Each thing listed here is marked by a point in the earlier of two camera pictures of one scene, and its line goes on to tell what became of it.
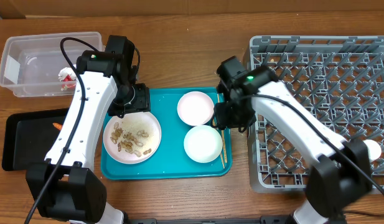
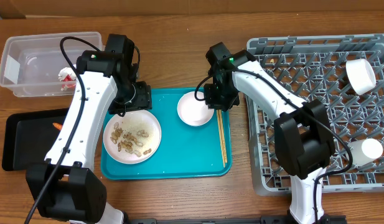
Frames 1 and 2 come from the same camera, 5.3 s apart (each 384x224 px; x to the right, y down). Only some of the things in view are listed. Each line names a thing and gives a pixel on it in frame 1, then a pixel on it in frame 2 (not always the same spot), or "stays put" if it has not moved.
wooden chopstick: (221, 154) to (219, 126)
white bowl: (195, 108) stays put
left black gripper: (142, 102) stays put
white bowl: (203, 144) to (361, 74)
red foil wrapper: (68, 77) stays put
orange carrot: (58, 126) stays put
